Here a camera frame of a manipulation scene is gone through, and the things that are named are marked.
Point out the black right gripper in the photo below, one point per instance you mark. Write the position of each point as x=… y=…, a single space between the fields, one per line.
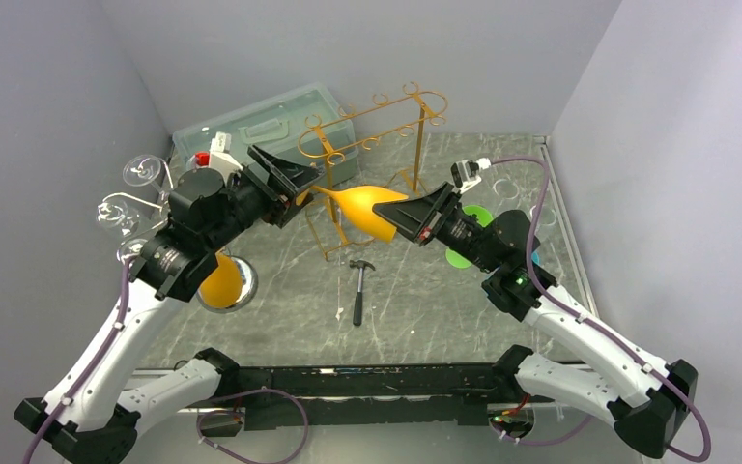
x=421 y=217

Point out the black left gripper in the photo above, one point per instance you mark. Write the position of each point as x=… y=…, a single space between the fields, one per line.
x=289 y=180

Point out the orange wine glass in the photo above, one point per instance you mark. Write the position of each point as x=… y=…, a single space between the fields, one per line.
x=357 y=206
x=224 y=286

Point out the clear wine glass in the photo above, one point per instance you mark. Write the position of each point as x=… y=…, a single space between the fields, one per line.
x=505 y=189
x=546 y=216

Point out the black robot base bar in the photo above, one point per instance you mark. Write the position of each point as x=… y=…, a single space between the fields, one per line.
x=465 y=393

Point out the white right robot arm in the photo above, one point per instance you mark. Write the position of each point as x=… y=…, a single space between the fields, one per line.
x=640 y=395

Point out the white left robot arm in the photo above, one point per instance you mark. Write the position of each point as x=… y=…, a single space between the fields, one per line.
x=90 y=416

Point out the chrome tree glass rack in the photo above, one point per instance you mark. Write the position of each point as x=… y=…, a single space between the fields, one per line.
x=154 y=215

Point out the clear glass chrome rack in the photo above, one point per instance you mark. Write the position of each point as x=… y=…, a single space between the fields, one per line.
x=130 y=249
x=117 y=216

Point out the clear plastic storage box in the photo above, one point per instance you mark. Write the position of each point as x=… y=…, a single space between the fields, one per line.
x=274 y=125

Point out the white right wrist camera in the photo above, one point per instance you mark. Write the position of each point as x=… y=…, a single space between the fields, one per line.
x=466 y=173

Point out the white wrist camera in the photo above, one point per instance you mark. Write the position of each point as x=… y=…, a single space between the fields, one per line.
x=218 y=157
x=466 y=173

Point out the gold wire glass rack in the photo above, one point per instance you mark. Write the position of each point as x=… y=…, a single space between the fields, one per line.
x=315 y=144

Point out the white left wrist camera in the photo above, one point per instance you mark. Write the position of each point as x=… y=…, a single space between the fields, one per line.
x=218 y=157

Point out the black handled hammer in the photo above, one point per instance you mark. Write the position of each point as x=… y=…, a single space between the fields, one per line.
x=362 y=266

